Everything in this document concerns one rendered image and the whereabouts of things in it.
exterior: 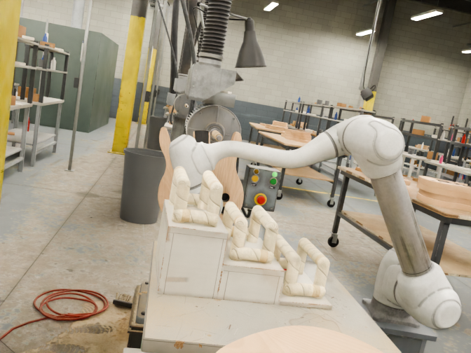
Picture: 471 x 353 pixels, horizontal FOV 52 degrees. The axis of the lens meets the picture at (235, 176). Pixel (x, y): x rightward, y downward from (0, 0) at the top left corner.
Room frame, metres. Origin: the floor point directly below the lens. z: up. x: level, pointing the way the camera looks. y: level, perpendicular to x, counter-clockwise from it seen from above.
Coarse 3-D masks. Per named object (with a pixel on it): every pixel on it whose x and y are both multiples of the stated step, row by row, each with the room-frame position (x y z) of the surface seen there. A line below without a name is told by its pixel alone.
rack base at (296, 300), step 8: (304, 272) 1.40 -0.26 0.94; (304, 280) 1.33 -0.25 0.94; (280, 296) 1.18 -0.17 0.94; (288, 296) 1.19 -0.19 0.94; (296, 296) 1.20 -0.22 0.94; (304, 296) 1.21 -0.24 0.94; (280, 304) 1.15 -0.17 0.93; (288, 304) 1.16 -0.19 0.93; (296, 304) 1.16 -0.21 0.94; (304, 304) 1.17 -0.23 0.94; (312, 304) 1.17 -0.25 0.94; (320, 304) 1.18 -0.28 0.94; (328, 304) 1.19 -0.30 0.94
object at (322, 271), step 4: (320, 264) 1.22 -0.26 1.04; (320, 268) 1.21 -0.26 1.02; (324, 268) 1.21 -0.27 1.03; (328, 268) 1.22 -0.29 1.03; (316, 272) 1.22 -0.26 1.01; (320, 272) 1.21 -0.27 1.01; (324, 272) 1.21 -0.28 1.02; (316, 276) 1.22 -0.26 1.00; (320, 276) 1.21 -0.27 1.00; (324, 276) 1.21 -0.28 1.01; (316, 280) 1.22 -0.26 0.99; (320, 280) 1.21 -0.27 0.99; (324, 280) 1.21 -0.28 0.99; (316, 284) 1.21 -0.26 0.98; (320, 284) 1.21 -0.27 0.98; (324, 284) 1.22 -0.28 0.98; (312, 296) 1.22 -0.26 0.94
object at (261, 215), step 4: (256, 208) 1.34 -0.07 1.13; (260, 208) 1.32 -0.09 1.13; (256, 212) 1.31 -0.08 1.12; (260, 212) 1.29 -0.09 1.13; (264, 212) 1.28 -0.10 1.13; (256, 216) 1.31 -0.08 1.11; (260, 216) 1.27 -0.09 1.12; (264, 216) 1.24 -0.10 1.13; (268, 216) 1.24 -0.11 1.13; (260, 220) 1.26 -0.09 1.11; (264, 220) 1.22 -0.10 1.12; (268, 220) 1.21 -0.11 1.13; (272, 220) 1.21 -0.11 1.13; (264, 224) 1.21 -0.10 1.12; (268, 224) 1.19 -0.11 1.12; (272, 224) 1.18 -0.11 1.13; (276, 224) 1.19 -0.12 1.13; (272, 228) 1.18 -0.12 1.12; (276, 228) 1.18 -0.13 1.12
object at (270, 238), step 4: (268, 228) 1.18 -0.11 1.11; (268, 232) 1.18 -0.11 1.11; (272, 232) 1.18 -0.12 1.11; (276, 232) 1.18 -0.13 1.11; (264, 236) 1.19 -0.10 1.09; (268, 236) 1.18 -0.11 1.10; (272, 236) 1.18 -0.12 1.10; (276, 236) 1.19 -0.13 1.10; (264, 240) 1.19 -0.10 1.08; (268, 240) 1.18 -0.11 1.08; (272, 240) 1.18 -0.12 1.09; (264, 244) 1.18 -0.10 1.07; (268, 244) 1.18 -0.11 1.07; (272, 244) 1.18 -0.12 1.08; (264, 248) 1.18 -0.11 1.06; (268, 248) 1.18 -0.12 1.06; (272, 248) 1.18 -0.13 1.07; (268, 264) 1.18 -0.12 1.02
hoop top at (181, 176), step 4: (176, 168) 1.29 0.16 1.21; (180, 168) 1.27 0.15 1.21; (176, 172) 1.24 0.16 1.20; (180, 172) 1.21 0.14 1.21; (184, 172) 1.22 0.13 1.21; (176, 176) 1.20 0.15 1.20; (180, 176) 1.16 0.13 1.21; (184, 176) 1.16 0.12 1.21; (176, 180) 1.19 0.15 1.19; (180, 180) 1.14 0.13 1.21; (184, 180) 1.13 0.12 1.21; (188, 180) 1.14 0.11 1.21; (180, 184) 1.13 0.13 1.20; (184, 184) 1.13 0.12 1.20; (188, 184) 1.13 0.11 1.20
